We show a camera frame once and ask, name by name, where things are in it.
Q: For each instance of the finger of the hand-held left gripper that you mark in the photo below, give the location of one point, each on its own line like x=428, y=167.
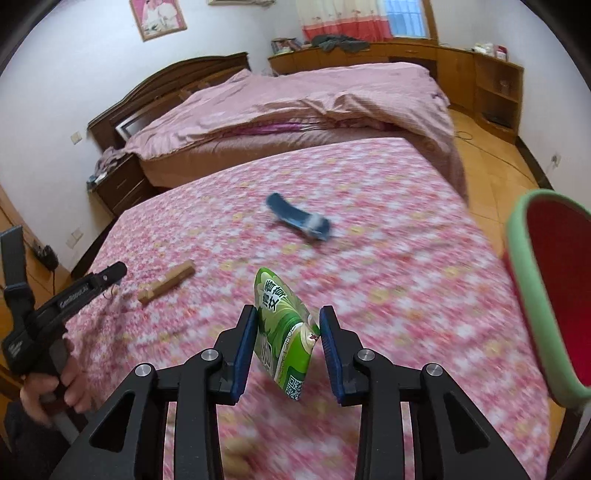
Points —
x=97, y=284
x=16, y=263

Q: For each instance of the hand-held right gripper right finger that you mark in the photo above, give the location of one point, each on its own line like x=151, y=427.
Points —
x=330, y=355

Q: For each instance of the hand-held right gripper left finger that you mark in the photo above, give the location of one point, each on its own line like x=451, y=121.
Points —
x=244, y=350

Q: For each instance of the green snack packet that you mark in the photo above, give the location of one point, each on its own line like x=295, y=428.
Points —
x=281, y=332

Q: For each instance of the red bin with green rim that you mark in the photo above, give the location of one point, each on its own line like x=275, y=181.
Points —
x=526, y=277

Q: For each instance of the person's left hand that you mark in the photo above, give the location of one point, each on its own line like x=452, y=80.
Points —
x=78, y=383

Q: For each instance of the black charger on floor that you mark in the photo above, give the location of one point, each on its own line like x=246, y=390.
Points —
x=47, y=256

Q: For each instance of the wooden block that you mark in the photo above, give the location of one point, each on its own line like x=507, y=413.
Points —
x=166, y=282

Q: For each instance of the dark wooden nightstand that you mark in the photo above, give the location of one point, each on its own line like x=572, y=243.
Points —
x=124, y=184

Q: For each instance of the crumpled clothes on nightstand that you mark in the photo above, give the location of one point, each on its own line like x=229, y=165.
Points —
x=108, y=161

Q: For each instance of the pink floral bed sheet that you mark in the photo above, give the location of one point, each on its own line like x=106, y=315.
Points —
x=392, y=230

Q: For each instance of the blue snack packet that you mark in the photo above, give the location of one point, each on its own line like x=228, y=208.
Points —
x=295, y=219

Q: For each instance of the dark wooden headboard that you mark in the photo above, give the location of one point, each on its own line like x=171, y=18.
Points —
x=152, y=87

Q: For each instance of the brown bed mattress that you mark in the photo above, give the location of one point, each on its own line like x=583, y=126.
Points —
x=323, y=138

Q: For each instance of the pink checked quilt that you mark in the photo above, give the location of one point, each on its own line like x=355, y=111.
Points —
x=300, y=92

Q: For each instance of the wooden corner shelf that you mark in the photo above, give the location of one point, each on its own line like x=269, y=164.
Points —
x=485, y=97

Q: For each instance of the upright books on cabinet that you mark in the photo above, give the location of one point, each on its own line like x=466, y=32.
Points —
x=286, y=46

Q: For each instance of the long wooden cabinet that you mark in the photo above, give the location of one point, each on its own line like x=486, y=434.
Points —
x=457, y=74

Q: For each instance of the grey clothes heap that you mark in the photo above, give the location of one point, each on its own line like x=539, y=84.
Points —
x=339, y=42

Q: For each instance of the white air conditioner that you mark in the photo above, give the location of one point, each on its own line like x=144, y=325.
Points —
x=240, y=2

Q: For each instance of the floral curtain with red hem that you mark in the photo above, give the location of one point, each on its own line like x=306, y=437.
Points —
x=341, y=18

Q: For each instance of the white items on cabinet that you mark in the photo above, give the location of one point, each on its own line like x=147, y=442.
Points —
x=482, y=48

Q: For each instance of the small red box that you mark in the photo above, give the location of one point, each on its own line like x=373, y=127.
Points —
x=501, y=52

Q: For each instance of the low white wall socket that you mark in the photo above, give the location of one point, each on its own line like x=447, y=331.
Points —
x=76, y=236

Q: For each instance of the white wall switch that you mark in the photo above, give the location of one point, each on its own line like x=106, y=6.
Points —
x=75, y=137

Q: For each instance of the framed wall photo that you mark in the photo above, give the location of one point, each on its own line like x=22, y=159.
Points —
x=159, y=18

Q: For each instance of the window with wooden frame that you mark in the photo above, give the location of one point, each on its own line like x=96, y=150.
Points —
x=408, y=18

